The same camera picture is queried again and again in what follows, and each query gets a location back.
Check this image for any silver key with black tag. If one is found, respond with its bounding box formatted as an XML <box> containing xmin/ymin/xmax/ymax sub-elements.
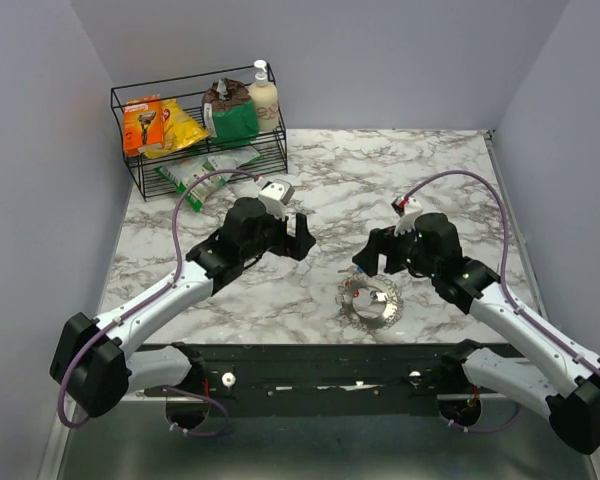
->
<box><xmin>367</xmin><ymin>291</ymin><xmax>387</xmax><ymax>305</ymax></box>

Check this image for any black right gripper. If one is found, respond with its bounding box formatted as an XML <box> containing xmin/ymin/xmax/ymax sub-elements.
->
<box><xmin>351</xmin><ymin>218</ymin><xmax>439</xmax><ymax>278</ymax></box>

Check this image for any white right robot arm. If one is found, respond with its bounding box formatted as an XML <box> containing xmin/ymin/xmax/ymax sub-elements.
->
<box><xmin>352</xmin><ymin>213</ymin><xmax>600</xmax><ymax>455</ymax></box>

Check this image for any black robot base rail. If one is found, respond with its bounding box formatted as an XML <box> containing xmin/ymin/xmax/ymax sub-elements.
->
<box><xmin>142</xmin><ymin>343</ymin><xmax>479</xmax><ymax>419</ymax></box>

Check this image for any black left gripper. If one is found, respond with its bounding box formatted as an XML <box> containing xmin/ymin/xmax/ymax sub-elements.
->
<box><xmin>241</xmin><ymin>205</ymin><xmax>317</xmax><ymax>263</ymax></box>

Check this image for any green brown coffee bag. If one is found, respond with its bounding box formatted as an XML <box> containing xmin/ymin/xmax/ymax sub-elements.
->
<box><xmin>202</xmin><ymin>78</ymin><xmax>259</xmax><ymax>148</ymax></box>

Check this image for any cream pump lotion bottle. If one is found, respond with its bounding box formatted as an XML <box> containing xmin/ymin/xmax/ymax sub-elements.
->
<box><xmin>248</xmin><ymin>60</ymin><xmax>280</xmax><ymax>133</ymax></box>

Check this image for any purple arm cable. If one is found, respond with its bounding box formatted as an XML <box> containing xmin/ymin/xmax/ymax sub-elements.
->
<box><xmin>55</xmin><ymin>169</ymin><xmax>269</xmax><ymax>437</ymax></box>
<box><xmin>402</xmin><ymin>170</ymin><xmax>600</xmax><ymax>449</ymax></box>

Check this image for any green white snack bag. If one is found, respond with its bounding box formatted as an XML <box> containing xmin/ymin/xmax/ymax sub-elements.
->
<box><xmin>153</xmin><ymin>144</ymin><xmax>264</xmax><ymax>214</ymax></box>

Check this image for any black wire shelf rack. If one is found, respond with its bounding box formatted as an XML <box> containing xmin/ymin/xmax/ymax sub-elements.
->
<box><xmin>110</xmin><ymin>60</ymin><xmax>289</xmax><ymax>200</ymax></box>

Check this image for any yellow chips bag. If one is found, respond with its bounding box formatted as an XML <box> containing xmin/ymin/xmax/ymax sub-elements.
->
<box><xmin>144</xmin><ymin>99</ymin><xmax>210</xmax><ymax>159</ymax></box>

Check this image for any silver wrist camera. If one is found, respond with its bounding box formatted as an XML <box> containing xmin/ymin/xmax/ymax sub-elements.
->
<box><xmin>255</xmin><ymin>177</ymin><xmax>295</xmax><ymax>220</ymax></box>
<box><xmin>391</xmin><ymin>196</ymin><xmax>423</xmax><ymax>237</ymax></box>

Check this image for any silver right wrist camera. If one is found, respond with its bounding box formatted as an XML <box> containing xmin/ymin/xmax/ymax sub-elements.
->
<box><xmin>391</xmin><ymin>196</ymin><xmax>423</xmax><ymax>237</ymax></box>

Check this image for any steel key ring organiser disc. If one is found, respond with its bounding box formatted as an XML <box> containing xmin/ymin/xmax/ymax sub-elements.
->
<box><xmin>335</xmin><ymin>272</ymin><xmax>404</xmax><ymax>331</ymax></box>

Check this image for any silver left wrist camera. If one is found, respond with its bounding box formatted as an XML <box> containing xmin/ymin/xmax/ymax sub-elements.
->
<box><xmin>255</xmin><ymin>177</ymin><xmax>295</xmax><ymax>220</ymax></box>

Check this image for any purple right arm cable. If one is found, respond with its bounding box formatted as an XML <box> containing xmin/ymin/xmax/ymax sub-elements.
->
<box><xmin>402</xmin><ymin>170</ymin><xmax>600</xmax><ymax>449</ymax></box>

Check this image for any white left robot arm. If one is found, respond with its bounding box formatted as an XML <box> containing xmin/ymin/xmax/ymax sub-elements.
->
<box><xmin>50</xmin><ymin>197</ymin><xmax>316</xmax><ymax>418</ymax></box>

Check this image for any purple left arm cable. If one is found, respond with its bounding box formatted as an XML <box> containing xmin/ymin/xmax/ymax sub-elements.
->
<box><xmin>55</xmin><ymin>169</ymin><xmax>269</xmax><ymax>437</ymax></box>

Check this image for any orange razor box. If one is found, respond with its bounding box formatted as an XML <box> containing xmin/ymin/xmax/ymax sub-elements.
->
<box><xmin>123</xmin><ymin>95</ymin><xmax>164</xmax><ymax>157</ymax></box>

